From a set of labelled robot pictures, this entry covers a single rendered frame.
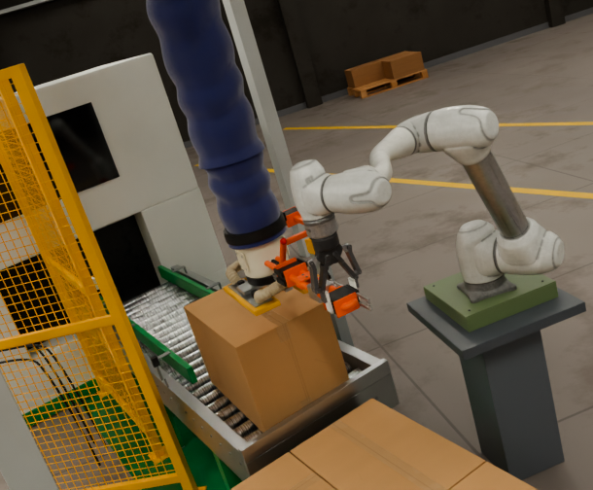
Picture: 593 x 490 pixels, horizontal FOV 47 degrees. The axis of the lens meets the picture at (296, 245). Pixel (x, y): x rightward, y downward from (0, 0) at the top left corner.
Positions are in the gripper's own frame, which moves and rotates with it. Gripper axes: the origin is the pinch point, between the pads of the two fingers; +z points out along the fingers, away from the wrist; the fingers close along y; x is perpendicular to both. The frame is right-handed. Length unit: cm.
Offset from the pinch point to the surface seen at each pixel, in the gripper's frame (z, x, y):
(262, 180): -29, -50, -4
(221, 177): -34, -52, 9
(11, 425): 40, -105, 109
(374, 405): 67, -41, -17
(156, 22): -87, -55, 13
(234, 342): 27, -60, 22
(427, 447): 67, -7, -17
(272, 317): 27, -66, 4
